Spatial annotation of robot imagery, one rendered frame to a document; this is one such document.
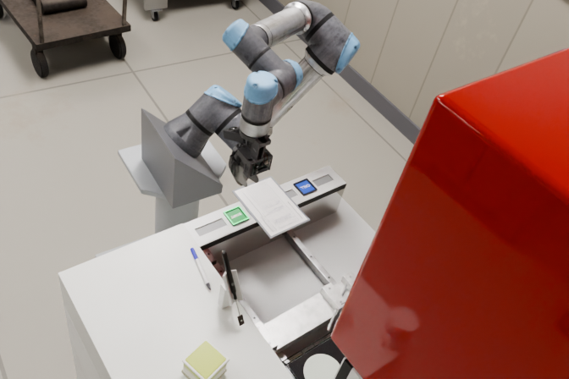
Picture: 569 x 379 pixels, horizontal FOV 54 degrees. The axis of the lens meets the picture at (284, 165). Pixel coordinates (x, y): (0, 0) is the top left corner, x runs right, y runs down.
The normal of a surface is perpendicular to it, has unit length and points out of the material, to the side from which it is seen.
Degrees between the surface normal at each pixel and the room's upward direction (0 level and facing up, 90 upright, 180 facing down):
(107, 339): 0
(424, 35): 90
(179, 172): 90
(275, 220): 0
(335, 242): 0
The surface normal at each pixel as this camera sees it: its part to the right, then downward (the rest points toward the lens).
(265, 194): 0.17, -0.72
